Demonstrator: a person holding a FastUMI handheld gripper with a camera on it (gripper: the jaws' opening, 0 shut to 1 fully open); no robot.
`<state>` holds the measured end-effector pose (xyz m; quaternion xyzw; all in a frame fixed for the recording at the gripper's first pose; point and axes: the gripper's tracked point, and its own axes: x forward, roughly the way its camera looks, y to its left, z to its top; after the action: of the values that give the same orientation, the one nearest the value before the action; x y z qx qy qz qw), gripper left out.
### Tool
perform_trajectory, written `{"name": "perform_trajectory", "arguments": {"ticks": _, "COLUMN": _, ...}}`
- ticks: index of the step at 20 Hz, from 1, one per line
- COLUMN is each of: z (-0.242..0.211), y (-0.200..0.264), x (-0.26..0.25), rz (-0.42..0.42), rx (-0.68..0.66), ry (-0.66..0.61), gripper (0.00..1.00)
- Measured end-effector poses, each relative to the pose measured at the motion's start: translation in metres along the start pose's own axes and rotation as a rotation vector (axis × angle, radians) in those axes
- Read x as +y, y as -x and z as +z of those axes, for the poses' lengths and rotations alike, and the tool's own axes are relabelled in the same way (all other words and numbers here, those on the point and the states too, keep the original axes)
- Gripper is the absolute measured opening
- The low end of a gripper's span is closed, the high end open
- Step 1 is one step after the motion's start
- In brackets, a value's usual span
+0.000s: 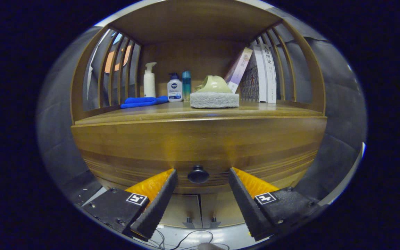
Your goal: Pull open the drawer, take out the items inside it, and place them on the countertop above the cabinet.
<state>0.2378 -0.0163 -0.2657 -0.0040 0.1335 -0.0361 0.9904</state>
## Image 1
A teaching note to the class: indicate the blue folded cloth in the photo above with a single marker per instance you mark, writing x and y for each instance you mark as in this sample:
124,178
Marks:
137,101

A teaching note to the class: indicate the wooden countertop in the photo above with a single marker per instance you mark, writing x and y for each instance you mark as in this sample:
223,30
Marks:
200,135

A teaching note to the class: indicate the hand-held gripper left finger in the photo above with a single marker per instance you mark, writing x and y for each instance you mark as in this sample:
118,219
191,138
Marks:
155,208

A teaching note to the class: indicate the wooden cabinet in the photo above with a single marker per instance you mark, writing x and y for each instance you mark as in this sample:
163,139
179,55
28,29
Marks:
186,55

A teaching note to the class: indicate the teal slim bottle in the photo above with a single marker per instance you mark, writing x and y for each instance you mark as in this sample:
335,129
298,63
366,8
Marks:
186,86

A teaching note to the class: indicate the white lettered book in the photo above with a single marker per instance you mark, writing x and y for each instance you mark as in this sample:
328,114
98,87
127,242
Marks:
270,80

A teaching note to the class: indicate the wooden drawer with black knob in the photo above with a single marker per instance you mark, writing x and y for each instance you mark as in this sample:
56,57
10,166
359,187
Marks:
198,174

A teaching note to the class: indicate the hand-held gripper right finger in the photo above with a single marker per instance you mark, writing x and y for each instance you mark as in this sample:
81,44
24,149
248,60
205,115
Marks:
248,208

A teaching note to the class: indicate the white pump bottle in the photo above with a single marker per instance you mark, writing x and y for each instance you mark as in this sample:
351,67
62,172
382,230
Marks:
149,85

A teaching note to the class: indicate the green scrub brush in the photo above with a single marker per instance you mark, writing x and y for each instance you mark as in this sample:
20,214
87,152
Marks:
214,99

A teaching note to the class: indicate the purple white book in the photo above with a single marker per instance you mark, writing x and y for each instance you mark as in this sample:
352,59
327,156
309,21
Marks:
238,67

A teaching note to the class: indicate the patterned cover book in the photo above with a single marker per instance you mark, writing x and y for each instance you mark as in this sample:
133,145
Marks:
252,85

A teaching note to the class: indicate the white lotion bottle blue cap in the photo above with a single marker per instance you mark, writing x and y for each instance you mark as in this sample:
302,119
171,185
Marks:
174,92

